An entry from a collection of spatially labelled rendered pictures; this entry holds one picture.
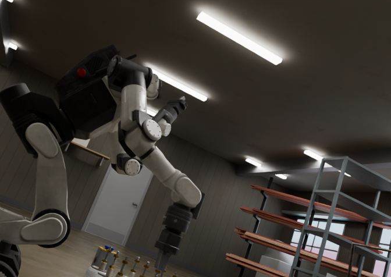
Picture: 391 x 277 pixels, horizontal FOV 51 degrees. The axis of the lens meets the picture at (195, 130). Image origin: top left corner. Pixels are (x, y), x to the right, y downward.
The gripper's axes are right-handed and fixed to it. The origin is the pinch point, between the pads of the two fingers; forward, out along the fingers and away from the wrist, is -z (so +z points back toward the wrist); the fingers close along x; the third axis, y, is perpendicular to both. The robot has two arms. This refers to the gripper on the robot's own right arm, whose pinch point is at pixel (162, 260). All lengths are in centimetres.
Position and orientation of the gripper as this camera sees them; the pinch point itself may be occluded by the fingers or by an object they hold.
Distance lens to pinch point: 143.5
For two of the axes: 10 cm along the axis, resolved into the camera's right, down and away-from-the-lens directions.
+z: 3.5, -9.0, 2.7
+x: -3.9, 1.3, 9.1
